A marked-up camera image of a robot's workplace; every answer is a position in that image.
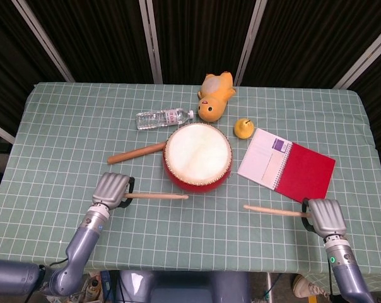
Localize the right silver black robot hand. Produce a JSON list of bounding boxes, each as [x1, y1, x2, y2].
[[300, 198, 348, 236]]

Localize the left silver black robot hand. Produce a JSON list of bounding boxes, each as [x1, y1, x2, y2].
[[91, 172, 136, 210]]

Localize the light wooden drumstick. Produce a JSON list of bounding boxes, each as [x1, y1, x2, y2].
[[124, 193, 189, 200], [243, 205, 313, 218]]

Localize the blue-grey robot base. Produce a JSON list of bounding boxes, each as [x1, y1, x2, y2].
[[117, 270, 251, 303]]

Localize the red drum with white skin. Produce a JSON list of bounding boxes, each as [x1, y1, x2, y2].
[[162, 122, 234, 194]]

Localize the thick brown wooden rod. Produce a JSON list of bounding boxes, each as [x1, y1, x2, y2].
[[107, 142, 166, 165]]

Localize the red spiral notebook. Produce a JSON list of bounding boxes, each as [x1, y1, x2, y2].
[[237, 128, 336, 212]]

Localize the white sneaker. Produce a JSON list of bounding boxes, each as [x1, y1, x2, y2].
[[293, 274, 331, 299]]

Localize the green checked tablecloth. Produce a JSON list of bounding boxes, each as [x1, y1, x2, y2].
[[0, 82, 381, 282]]

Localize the clear plastic water bottle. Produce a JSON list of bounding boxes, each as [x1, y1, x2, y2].
[[135, 107, 195, 131]]

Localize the metal table leg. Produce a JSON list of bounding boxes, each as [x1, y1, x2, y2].
[[265, 273, 275, 303]]

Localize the yellow bottle on floor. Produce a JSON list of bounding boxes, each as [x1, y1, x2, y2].
[[85, 279, 100, 300]]

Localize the yellow pear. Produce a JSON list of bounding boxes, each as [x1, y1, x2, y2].
[[234, 117, 256, 139]]

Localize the yellow plush animal toy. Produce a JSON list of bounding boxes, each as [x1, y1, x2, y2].
[[197, 71, 237, 122]]

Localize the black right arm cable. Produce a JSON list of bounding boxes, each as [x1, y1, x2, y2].
[[327, 266, 336, 297]]

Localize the white partition frame post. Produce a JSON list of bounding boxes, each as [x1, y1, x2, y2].
[[12, 0, 74, 83], [233, 0, 267, 86], [139, 0, 163, 85], [0, 119, 16, 145], [334, 21, 381, 89]]

